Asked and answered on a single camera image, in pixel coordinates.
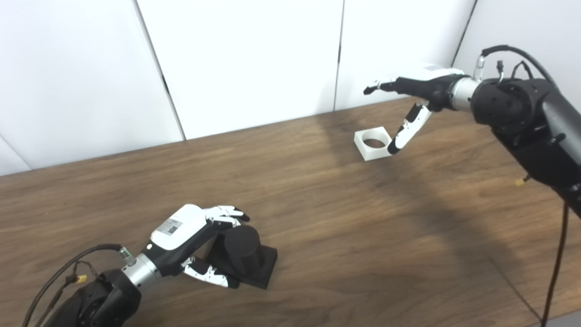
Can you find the white square piece with hole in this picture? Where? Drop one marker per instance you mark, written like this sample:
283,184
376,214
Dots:
367,154

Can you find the black peg with square base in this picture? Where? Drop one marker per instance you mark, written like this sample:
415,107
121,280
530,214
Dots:
243,254

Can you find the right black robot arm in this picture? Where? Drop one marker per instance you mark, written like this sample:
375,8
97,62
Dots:
531,122

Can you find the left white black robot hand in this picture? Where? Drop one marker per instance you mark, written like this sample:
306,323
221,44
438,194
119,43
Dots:
179,231

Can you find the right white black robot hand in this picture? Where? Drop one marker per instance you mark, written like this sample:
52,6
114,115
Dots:
426,86

